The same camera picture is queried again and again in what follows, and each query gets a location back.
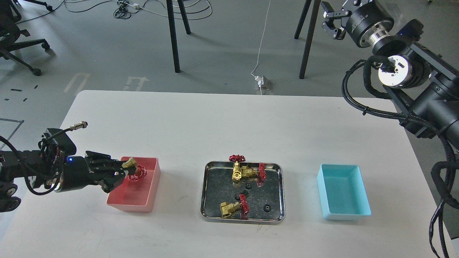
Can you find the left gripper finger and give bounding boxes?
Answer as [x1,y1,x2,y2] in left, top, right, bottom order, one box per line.
[102,173,128,193]
[106,160,133,172]

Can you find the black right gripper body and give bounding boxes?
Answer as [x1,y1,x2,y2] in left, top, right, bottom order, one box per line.
[345,0,394,48]

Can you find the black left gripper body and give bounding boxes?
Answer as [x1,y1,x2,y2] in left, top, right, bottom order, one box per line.
[54,151,124,192]

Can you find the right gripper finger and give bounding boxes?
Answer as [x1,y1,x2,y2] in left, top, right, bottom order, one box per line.
[320,1,350,40]
[341,0,362,9]

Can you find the brass valve red handle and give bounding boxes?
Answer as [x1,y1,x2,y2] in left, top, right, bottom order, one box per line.
[121,157,147,182]

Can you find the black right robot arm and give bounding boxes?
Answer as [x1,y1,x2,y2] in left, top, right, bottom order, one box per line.
[320,0,458,258]

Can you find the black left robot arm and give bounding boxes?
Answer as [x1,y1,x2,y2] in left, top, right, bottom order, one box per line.
[0,121,138,212]

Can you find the pink plastic box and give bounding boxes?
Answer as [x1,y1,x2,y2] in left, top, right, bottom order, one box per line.
[105,157,161,212]

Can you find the brass valve bottom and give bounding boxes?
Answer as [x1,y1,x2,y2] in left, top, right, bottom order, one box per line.
[219,200,250,219]

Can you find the brass valve top pair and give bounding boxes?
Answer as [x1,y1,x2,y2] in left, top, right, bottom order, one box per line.
[228,155,266,187]

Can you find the blue plastic box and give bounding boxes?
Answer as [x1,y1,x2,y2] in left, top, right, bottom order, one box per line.
[317,163,372,221]

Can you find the black tripod right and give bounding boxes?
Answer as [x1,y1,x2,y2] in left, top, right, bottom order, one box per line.
[294,0,321,80]

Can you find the black tripod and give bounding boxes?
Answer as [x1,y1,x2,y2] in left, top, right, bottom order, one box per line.
[294,0,321,80]
[166,0,191,73]

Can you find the white power adapter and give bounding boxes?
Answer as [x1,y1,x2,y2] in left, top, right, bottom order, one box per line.
[254,76,273,95]

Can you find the metal tray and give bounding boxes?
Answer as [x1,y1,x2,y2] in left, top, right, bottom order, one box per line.
[200,161,285,224]

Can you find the black tripod left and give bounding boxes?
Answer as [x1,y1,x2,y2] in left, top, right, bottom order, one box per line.
[166,0,191,73]

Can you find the black office chair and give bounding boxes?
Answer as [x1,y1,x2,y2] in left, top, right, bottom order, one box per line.
[0,0,50,76]

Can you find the white cable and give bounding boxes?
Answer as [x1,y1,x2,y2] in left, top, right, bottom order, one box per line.
[250,0,272,95]

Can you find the black floor cables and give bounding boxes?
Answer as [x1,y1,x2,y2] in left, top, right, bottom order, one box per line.
[27,0,213,20]

